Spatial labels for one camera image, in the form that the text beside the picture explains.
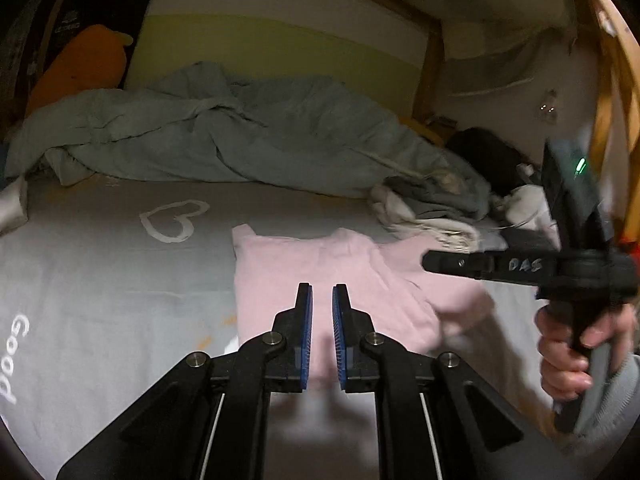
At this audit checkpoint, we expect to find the orange carrot plush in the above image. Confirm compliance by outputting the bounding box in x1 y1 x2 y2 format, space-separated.
25 25 135 116

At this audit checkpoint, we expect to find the person's right forearm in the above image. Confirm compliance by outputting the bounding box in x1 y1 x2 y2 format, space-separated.
555 350 640 466

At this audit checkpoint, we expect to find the black garment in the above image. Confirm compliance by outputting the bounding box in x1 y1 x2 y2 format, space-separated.
445 127 546 196

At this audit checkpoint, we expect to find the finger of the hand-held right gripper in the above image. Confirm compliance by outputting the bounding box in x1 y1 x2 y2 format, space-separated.
421 249 561 283

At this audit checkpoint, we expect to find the white wall socket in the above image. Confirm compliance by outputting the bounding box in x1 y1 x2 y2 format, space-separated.
535 89 561 123

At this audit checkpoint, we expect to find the pale hanging net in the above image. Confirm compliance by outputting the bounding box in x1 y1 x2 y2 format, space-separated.
442 10 581 98

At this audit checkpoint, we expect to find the person's right hand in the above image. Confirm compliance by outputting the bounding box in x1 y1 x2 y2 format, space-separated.
535 304 639 402

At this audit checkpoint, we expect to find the pink printed sweatshirt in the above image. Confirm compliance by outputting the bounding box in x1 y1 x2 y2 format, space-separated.
231 224 496 376

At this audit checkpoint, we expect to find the yellow pillow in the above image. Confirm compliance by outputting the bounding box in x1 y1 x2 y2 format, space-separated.
397 116 446 146

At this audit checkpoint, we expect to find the small white cloth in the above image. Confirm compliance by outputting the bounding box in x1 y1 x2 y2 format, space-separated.
0 175 28 236

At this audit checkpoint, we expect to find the white garment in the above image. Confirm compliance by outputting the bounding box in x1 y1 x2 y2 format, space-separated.
492 185 556 228

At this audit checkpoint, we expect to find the wooden bed frame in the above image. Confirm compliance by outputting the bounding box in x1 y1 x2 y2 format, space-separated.
10 0 640 251

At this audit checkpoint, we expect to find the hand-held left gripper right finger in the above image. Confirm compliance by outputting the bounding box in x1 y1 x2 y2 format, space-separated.
331 283 581 480

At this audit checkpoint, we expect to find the grey duvet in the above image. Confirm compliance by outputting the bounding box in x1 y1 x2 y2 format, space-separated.
5 61 493 221

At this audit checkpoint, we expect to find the dark grey cloth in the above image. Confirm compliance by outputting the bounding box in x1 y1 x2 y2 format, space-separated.
475 227 561 253

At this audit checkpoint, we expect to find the folded grey garment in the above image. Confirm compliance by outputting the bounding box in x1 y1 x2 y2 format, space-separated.
385 175 491 221

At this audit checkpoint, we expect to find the grey printed bed sheet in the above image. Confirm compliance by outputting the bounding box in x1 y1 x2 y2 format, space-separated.
0 175 576 480

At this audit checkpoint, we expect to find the folded cream garment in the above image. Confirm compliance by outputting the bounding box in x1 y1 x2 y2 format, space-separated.
370 185 481 253

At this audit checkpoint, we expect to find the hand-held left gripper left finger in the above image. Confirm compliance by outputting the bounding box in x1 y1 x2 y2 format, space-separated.
56 282 314 480

